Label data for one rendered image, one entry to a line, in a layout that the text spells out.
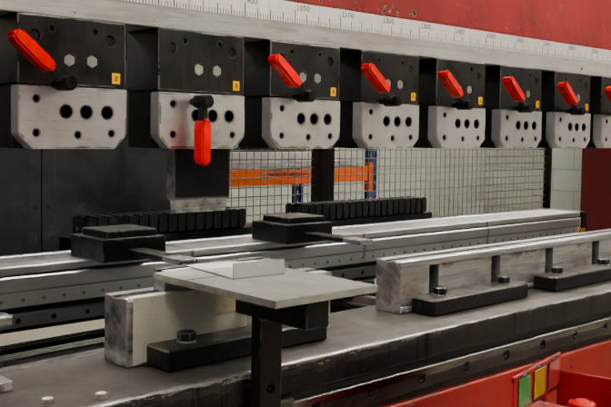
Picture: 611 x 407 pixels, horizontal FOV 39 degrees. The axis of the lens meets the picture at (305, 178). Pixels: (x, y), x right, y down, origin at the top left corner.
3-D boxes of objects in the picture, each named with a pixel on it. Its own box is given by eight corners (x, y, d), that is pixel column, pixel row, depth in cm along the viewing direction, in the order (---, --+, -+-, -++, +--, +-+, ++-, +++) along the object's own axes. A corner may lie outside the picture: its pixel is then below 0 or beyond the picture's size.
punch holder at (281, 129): (270, 148, 132) (271, 39, 132) (235, 147, 139) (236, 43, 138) (339, 148, 143) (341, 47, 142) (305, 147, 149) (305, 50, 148)
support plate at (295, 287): (275, 309, 103) (275, 301, 103) (153, 279, 123) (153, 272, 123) (377, 292, 116) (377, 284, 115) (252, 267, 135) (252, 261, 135)
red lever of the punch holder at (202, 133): (203, 165, 119) (204, 94, 119) (185, 164, 122) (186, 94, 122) (214, 165, 120) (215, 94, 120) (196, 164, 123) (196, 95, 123)
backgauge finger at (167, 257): (155, 275, 129) (155, 242, 129) (70, 255, 148) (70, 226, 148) (219, 268, 137) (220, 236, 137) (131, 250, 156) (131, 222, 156)
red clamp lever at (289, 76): (282, 50, 128) (318, 95, 133) (264, 52, 131) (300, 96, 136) (275, 59, 127) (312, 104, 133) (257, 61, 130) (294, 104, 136)
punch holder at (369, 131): (361, 148, 146) (363, 49, 145) (325, 147, 152) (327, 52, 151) (418, 148, 156) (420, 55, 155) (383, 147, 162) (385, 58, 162)
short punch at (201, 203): (174, 213, 125) (175, 148, 125) (166, 213, 127) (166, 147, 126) (229, 211, 132) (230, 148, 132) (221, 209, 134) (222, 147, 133)
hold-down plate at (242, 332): (167, 372, 117) (167, 351, 117) (145, 364, 121) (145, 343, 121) (327, 339, 137) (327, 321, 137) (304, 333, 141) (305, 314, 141)
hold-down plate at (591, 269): (555, 292, 182) (555, 277, 182) (532, 288, 186) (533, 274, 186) (624, 277, 203) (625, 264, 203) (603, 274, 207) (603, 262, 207)
